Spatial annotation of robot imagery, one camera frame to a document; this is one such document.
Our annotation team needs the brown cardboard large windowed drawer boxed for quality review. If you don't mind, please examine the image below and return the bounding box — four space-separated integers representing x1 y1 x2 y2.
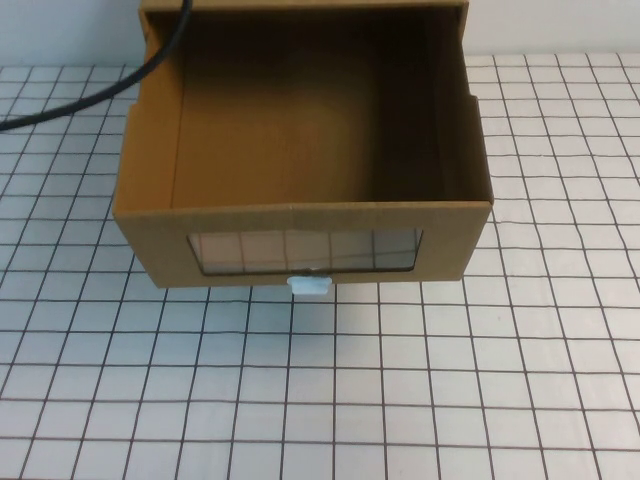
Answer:
113 8 496 301

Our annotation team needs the brown cardboard large box shell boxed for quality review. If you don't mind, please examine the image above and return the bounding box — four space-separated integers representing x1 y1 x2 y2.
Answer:
139 0 476 109

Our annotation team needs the white black-grid tablecloth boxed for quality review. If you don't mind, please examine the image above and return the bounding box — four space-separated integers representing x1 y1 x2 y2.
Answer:
0 49 640 480

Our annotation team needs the black cable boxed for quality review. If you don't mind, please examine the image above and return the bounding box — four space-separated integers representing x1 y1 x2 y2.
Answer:
0 0 194 132

